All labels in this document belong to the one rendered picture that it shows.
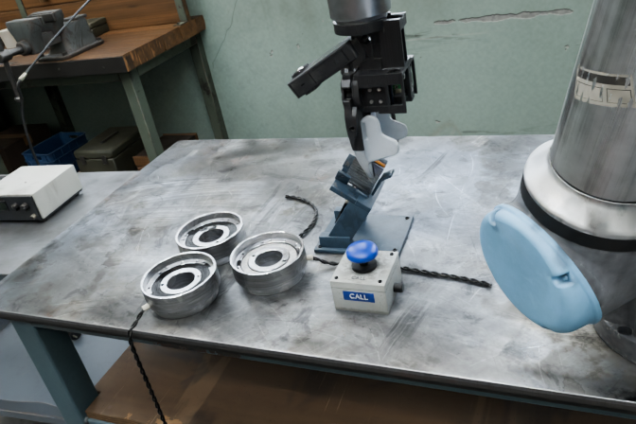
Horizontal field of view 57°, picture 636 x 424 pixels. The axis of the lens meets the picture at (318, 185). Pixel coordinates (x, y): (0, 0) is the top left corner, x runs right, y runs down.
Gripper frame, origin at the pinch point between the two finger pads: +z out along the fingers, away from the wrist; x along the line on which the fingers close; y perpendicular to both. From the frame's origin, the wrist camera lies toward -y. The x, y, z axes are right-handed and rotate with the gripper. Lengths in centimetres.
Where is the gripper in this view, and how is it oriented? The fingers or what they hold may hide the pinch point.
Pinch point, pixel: (368, 163)
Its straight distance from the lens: 81.7
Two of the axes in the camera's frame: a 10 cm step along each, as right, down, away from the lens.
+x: 3.3, -4.9, 8.1
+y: 9.3, 0.1, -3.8
